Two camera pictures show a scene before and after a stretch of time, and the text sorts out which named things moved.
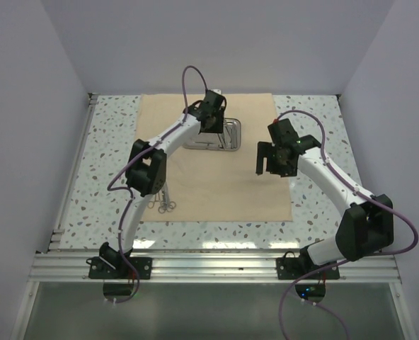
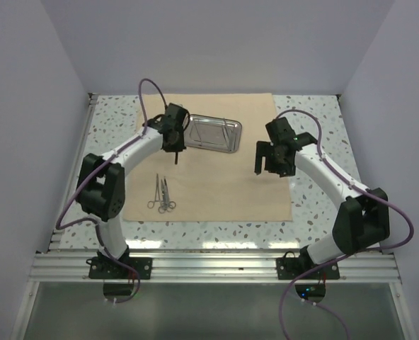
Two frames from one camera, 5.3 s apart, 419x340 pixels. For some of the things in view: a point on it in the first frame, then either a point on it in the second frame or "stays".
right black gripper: [265, 149] stays
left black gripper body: [217, 124] to [178, 144]
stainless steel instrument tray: [230, 139] stays
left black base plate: [98, 269] stays
